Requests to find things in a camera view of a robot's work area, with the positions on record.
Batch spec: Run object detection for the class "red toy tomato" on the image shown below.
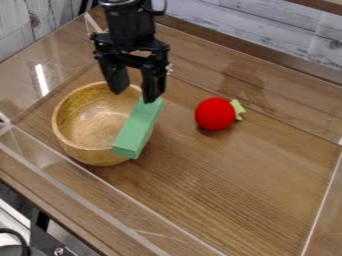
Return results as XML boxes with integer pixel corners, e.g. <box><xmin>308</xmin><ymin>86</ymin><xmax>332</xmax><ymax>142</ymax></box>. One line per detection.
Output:
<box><xmin>195</xmin><ymin>97</ymin><xmax>245</xmax><ymax>131</ymax></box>

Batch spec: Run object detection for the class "black table leg bracket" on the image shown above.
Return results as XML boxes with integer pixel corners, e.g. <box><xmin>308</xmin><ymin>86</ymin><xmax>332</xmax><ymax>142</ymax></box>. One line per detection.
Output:
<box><xmin>29</xmin><ymin>209</ymin><xmax>77</xmax><ymax>256</ymax></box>

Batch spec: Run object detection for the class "black cable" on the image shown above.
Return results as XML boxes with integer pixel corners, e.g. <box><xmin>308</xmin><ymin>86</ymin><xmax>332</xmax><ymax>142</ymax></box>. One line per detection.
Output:
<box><xmin>0</xmin><ymin>228</ymin><xmax>32</xmax><ymax>256</ymax></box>

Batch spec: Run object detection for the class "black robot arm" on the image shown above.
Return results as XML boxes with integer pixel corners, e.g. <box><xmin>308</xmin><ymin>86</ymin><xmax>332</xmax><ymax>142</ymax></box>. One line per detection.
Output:
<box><xmin>89</xmin><ymin>0</ymin><xmax>171</xmax><ymax>104</ymax></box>

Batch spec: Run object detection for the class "clear acrylic corner bracket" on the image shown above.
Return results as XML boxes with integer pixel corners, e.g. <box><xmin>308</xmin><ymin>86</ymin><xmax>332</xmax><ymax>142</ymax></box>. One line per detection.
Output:
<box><xmin>84</xmin><ymin>12</ymin><xmax>106</xmax><ymax>34</ymax></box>

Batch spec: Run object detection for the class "brown wooden bowl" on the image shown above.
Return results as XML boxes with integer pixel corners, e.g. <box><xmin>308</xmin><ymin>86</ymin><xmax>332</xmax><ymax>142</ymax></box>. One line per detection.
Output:
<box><xmin>50</xmin><ymin>81</ymin><xmax>141</xmax><ymax>166</ymax></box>

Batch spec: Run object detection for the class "clear acrylic tray wall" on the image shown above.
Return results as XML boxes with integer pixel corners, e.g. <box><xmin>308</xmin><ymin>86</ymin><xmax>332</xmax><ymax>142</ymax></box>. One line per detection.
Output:
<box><xmin>0</xmin><ymin>18</ymin><xmax>342</xmax><ymax>256</ymax></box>

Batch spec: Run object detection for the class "green foam stick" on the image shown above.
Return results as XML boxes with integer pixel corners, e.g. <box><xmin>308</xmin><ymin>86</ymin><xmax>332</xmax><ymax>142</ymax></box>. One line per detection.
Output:
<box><xmin>112</xmin><ymin>98</ymin><xmax>163</xmax><ymax>159</ymax></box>

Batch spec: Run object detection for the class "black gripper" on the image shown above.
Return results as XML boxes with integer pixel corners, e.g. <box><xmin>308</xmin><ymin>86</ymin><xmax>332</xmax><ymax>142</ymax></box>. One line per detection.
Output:
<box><xmin>89</xmin><ymin>33</ymin><xmax>171</xmax><ymax>104</ymax></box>

